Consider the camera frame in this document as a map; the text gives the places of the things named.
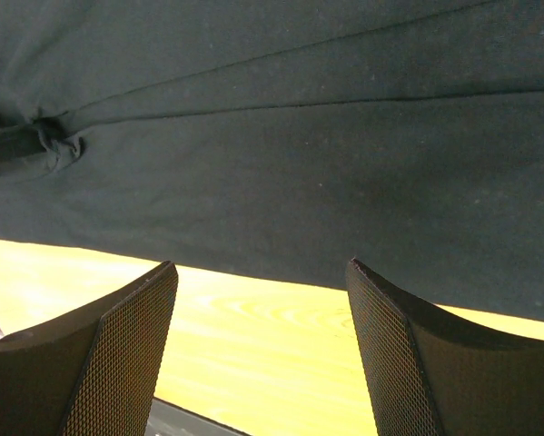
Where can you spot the black t shirt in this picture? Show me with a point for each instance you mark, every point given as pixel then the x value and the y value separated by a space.
pixel 279 139

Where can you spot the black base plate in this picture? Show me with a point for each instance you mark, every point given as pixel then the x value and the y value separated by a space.
pixel 166 419

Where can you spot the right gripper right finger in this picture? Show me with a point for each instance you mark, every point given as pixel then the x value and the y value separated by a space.
pixel 431 372

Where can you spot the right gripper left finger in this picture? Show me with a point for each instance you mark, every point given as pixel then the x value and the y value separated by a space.
pixel 93 370

